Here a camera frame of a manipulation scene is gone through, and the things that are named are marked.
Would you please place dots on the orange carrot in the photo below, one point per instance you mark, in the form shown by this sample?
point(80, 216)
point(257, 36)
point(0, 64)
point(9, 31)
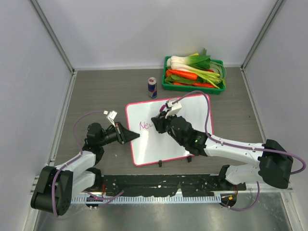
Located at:
point(184, 74)

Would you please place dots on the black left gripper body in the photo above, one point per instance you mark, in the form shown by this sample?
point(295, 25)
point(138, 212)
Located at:
point(116, 134)

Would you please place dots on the purple capped marker pen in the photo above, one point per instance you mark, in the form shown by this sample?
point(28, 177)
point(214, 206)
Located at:
point(162, 108)

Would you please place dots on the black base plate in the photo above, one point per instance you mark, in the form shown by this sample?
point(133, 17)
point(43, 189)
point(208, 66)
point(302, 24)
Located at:
point(191, 185)

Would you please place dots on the green onion bunch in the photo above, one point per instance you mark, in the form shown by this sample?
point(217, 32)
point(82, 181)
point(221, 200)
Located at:
point(215, 75)

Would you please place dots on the pink framed whiteboard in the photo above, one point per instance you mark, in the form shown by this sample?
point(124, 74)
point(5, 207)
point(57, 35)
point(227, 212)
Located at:
point(152, 147)

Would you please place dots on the white slotted cable duct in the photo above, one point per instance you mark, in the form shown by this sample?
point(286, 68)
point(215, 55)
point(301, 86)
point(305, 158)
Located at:
point(177, 199)

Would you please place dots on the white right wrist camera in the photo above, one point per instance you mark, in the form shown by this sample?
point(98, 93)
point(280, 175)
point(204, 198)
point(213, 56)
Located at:
point(173, 107)

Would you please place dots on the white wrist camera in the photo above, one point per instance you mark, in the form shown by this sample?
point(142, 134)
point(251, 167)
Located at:
point(110, 115)
point(173, 107)

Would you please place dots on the aluminium frame post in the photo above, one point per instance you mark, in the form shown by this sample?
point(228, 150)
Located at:
point(48, 28)
point(263, 31)

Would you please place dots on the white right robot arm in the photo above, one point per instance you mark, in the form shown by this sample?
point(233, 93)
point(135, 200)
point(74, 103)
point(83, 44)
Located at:
point(266, 162)

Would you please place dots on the right aluminium frame post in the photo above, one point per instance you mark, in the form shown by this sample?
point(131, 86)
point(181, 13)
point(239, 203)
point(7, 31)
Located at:
point(263, 31)

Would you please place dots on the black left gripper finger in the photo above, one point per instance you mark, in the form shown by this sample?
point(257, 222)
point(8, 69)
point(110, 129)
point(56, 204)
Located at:
point(124, 126)
point(130, 135)

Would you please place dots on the left aluminium frame post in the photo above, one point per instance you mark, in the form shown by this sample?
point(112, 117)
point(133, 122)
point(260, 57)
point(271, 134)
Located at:
point(48, 28)

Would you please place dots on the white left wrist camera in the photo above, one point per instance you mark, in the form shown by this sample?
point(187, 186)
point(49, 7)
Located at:
point(110, 115)

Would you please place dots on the green plastic tray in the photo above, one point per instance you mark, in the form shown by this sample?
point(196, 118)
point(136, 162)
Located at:
point(187, 88)

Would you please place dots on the red bull can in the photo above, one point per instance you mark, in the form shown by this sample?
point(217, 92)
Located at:
point(152, 87)

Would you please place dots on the bok choy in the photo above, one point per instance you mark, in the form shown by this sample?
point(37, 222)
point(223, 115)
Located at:
point(199, 61)

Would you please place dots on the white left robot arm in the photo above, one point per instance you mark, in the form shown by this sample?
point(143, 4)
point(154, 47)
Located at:
point(57, 186)

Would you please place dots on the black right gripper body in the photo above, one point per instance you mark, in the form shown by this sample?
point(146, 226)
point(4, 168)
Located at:
point(165, 122)

